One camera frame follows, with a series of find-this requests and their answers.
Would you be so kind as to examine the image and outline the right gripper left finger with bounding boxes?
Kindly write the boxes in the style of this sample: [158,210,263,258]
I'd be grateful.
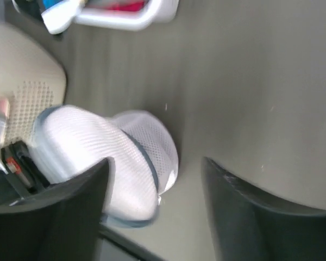
[0,159,109,260]

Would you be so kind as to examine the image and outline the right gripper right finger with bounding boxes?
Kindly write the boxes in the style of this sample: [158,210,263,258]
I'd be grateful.
[202,157,326,260]

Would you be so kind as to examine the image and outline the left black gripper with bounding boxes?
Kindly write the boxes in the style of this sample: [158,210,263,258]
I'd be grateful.
[0,140,50,205]

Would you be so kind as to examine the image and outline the white mesh laundry bag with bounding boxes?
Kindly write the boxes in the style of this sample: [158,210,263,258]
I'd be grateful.
[29,105,179,227]

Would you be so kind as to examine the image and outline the cream laundry hamper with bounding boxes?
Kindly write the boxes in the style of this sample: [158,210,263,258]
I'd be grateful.
[0,21,66,144]

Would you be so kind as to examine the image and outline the white plastic basket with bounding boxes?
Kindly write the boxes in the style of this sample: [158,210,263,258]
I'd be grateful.
[12,0,180,35]

